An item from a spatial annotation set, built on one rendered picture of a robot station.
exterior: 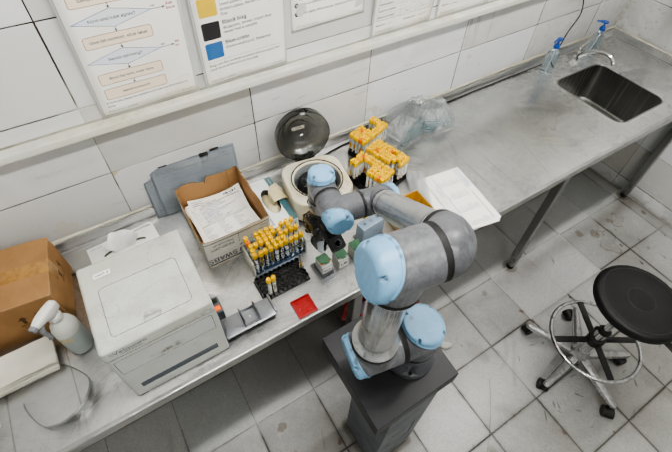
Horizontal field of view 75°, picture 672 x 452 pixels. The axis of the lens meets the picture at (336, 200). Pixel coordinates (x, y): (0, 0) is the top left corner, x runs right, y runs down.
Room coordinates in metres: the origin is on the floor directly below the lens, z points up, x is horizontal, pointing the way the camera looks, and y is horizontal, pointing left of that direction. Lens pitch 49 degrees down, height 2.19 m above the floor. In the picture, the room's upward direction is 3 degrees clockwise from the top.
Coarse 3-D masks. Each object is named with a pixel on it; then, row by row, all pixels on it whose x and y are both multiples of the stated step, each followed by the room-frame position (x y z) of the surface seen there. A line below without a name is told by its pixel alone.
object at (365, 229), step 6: (372, 216) 0.98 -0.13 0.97; (378, 216) 0.98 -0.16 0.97; (360, 222) 0.95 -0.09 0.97; (366, 222) 0.95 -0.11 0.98; (372, 222) 0.95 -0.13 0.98; (378, 222) 0.96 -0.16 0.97; (360, 228) 0.93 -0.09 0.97; (366, 228) 0.92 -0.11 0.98; (372, 228) 0.94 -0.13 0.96; (378, 228) 0.96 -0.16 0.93; (360, 234) 0.92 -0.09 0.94; (366, 234) 0.92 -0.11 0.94; (372, 234) 0.94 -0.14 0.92; (360, 240) 0.92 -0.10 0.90
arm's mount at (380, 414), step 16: (336, 336) 0.54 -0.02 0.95; (336, 352) 0.49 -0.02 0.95; (336, 368) 0.46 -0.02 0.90; (432, 368) 0.46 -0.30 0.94; (448, 368) 0.46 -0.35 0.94; (352, 384) 0.40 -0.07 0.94; (368, 384) 0.40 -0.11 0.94; (384, 384) 0.41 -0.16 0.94; (400, 384) 0.41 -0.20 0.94; (416, 384) 0.41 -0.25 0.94; (432, 384) 0.41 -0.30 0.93; (368, 400) 0.36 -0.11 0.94; (384, 400) 0.37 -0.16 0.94; (400, 400) 0.37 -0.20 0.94; (416, 400) 0.37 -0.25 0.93; (368, 416) 0.32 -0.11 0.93; (384, 416) 0.33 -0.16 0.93; (400, 416) 0.33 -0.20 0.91
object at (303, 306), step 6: (306, 294) 0.70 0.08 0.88; (294, 300) 0.68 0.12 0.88; (300, 300) 0.69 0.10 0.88; (306, 300) 0.69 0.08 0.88; (312, 300) 0.68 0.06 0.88; (294, 306) 0.66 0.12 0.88; (300, 306) 0.66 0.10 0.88; (306, 306) 0.66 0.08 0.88; (312, 306) 0.67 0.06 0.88; (300, 312) 0.64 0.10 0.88; (306, 312) 0.64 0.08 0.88; (312, 312) 0.64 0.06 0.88; (300, 318) 0.62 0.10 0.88
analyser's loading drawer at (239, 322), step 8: (256, 304) 0.64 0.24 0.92; (264, 304) 0.65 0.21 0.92; (272, 304) 0.64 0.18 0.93; (240, 312) 0.60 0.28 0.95; (248, 312) 0.62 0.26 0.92; (256, 312) 0.61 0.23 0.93; (264, 312) 0.62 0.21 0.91; (272, 312) 0.62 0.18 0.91; (224, 320) 0.59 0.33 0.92; (232, 320) 0.59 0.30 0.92; (240, 320) 0.59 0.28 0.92; (248, 320) 0.59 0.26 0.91; (256, 320) 0.59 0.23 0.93; (224, 328) 0.56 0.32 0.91; (232, 328) 0.56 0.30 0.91; (240, 328) 0.56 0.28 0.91; (248, 328) 0.56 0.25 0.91; (232, 336) 0.54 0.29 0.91
